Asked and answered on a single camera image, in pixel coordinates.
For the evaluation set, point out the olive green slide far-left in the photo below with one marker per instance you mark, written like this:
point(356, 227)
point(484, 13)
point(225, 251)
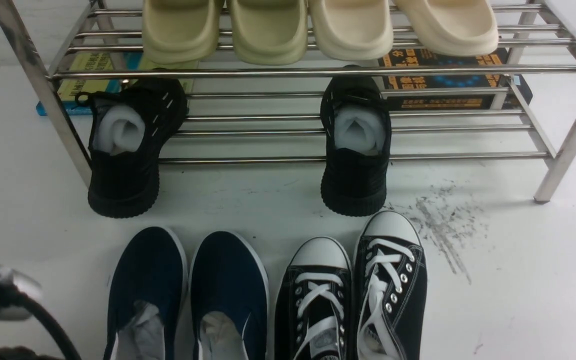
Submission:
point(179, 31)

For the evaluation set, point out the navy slip-on shoe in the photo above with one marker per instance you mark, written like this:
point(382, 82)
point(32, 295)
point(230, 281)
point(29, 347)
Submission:
point(229, 299)
point(146, 294)

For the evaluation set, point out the stainless steel shoe rack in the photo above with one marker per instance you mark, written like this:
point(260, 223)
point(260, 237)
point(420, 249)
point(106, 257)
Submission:
point(45, 82)

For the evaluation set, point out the black canvas lace-up sneaker right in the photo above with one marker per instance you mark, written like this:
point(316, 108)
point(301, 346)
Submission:
point(390, 287)

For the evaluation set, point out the yellow blue printed box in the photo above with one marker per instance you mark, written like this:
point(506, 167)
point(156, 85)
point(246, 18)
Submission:
point(97, 61)

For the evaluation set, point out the black knit sneaker left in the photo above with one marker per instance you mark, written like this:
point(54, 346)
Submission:
point(127, 135)

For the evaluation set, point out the black knit sneaker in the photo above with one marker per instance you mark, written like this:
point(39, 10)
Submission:
point(358, 130)
point(127, 135)

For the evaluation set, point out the black canvas lace-up sneaker left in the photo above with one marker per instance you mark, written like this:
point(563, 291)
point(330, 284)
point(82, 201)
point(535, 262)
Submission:
point(312, 316)

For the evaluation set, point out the black orange printed box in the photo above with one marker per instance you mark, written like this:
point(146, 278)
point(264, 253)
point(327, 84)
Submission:
point(444, 92)

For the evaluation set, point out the black canvas lace-up sneaker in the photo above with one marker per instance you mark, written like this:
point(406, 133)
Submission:
point(312, 316)
point(390, 287)

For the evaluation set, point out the black knit sneaker right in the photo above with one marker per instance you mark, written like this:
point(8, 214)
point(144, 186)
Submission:
point(358, 130)

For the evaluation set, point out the cream slide far-right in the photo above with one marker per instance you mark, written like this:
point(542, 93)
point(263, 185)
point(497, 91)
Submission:
point(458, 28)

